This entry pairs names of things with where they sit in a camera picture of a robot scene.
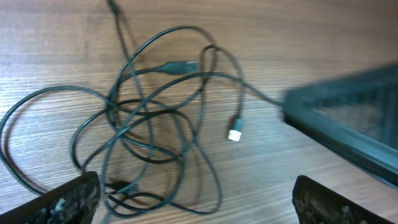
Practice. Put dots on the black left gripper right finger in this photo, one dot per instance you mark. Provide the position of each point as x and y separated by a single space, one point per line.
316 204

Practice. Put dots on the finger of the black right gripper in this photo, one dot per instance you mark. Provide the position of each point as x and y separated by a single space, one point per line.
354 116

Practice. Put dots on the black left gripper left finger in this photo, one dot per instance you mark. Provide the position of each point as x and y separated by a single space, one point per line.
72 203

